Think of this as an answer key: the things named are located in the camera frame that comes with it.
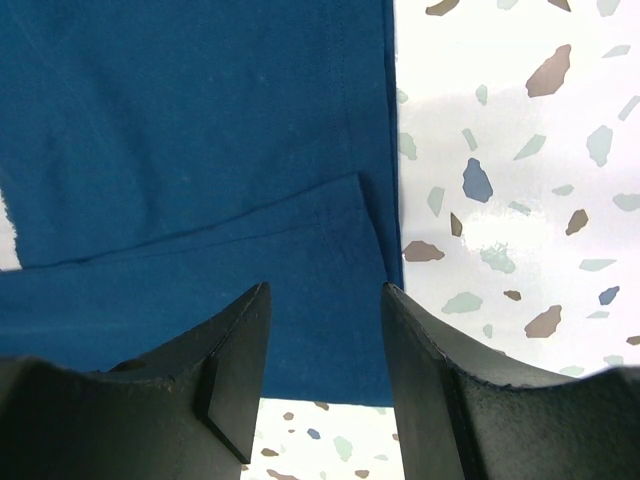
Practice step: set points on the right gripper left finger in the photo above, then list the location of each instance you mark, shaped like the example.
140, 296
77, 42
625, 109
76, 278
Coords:
184, 410

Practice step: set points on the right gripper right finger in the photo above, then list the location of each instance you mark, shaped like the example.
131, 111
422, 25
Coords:
466, 411

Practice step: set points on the blue t shirt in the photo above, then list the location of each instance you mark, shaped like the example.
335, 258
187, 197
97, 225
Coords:
159, 158

